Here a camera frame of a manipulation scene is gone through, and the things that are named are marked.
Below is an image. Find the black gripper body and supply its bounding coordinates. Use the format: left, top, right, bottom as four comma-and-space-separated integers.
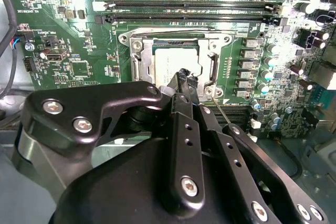
53, 136, 253, 224

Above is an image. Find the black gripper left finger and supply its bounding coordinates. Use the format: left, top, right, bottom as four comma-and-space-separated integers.
17, 68, 206, 209

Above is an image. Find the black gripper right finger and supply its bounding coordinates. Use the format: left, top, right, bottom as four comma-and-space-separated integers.
188, 73, 329, 224

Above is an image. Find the silver-topped CPU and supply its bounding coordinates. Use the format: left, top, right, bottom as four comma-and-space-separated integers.
153, 40, 204, 88

